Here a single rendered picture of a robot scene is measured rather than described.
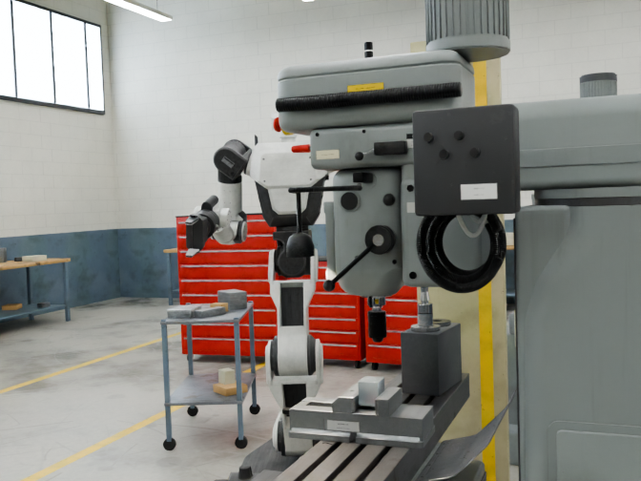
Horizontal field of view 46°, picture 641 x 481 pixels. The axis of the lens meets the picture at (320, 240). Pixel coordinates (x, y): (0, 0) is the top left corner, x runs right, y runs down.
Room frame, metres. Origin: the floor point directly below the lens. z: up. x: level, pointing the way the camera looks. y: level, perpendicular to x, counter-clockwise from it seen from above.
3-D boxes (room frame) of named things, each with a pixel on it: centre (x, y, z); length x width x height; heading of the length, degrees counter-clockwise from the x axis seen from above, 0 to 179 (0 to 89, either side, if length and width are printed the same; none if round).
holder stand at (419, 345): (2.32, -0.34, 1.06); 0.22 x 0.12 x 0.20; 151
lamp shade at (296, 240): (1.92, 0.05, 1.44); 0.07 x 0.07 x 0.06
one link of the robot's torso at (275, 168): (2.79, 0.10, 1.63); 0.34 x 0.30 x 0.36; 87
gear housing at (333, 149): (1.90, -0.18, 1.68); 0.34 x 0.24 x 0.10; 68
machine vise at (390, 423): (1.87, -0.09, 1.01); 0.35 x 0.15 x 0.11; 69
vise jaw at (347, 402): (1.88, -0.06, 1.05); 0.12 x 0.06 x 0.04; 159
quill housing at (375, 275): (1.91, -0.14, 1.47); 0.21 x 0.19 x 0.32; 158
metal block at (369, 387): (1.86, -0.12, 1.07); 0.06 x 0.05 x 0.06; 159
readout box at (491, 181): (1.49, -0.29, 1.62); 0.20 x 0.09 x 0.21; 68
